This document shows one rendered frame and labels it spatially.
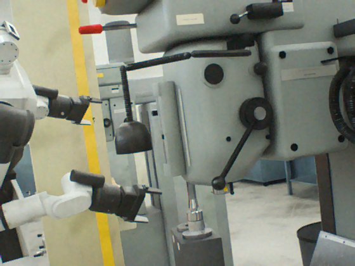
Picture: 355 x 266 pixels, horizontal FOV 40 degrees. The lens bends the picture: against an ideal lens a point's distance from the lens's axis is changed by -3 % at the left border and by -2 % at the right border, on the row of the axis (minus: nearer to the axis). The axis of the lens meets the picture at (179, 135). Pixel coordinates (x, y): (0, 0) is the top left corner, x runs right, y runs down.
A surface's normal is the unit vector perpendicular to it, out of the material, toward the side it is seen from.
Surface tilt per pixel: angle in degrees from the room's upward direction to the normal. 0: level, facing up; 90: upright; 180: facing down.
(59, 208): 117
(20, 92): 76
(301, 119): 90
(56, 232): 90
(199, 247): 90
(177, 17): 90
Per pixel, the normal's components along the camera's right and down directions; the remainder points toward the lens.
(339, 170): -0.93, 0.15
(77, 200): 0.40, 0.44
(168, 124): 0.34, 0.00
